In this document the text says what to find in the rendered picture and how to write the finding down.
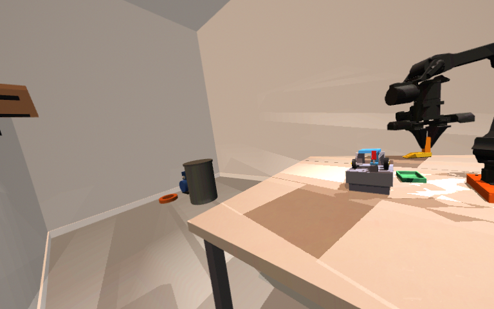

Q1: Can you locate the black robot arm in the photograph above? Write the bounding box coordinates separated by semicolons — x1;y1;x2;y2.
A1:
385;42;494;186

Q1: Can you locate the green tray rim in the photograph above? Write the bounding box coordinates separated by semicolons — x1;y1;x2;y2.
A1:
396;171;426;183

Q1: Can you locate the pale lavender ramp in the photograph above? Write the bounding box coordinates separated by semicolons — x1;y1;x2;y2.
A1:
345;160;394;195

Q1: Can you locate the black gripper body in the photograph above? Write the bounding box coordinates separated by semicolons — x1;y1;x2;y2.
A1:
387;98;475;131

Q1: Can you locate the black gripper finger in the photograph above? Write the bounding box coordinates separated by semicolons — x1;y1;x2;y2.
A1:
405;128;427;149
426;126;451;148

